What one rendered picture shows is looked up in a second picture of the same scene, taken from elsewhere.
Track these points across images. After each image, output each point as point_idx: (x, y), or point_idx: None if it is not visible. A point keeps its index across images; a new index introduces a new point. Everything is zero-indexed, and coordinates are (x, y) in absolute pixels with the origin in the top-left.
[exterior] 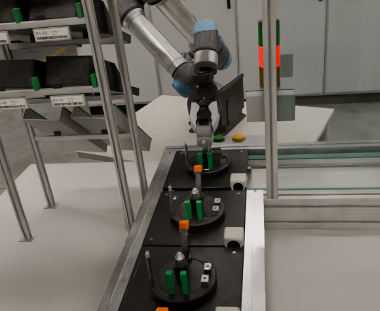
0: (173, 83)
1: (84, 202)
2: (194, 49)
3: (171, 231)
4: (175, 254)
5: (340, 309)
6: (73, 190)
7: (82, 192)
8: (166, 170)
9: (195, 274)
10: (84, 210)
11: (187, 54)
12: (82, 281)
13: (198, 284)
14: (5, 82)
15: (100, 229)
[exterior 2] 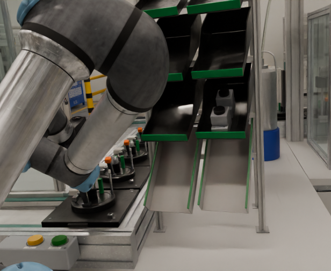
0: (98, 165)
1: (227, 232)
2: (64, 114)
3: (136, 170)
4: (135, 163)
5: (65, 185)
6: (251, 245)
7: (236, 242)
8: (133, 207)
9: (127, 154)
10: (222, 225)
11: None
12: (196, 189)
13: (126, 152)
14: (240, 79)
15: (198, 212)
